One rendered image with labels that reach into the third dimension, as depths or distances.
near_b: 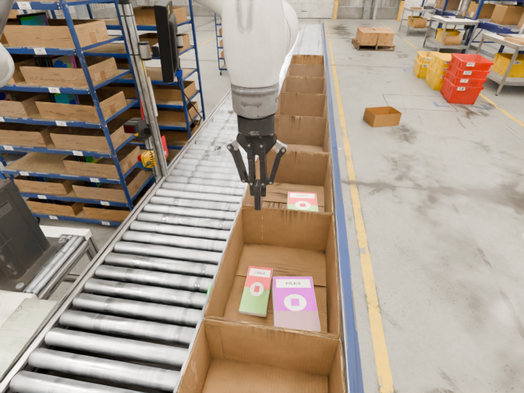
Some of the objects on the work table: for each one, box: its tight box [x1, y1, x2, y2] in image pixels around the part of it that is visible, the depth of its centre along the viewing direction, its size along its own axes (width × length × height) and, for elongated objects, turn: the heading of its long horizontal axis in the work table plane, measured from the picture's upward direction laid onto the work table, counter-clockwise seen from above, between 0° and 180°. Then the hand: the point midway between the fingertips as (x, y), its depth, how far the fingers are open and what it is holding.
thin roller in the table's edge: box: [24, 236, 78, 293], centre depth 115 cm, size 2×28×2 cm, turn 174°
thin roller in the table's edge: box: [31, 236, 83, 295], centre depth 115 cm, size 2×28×2 cm, turn 174°
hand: (258, 195), depth 70 cm, fingers closed
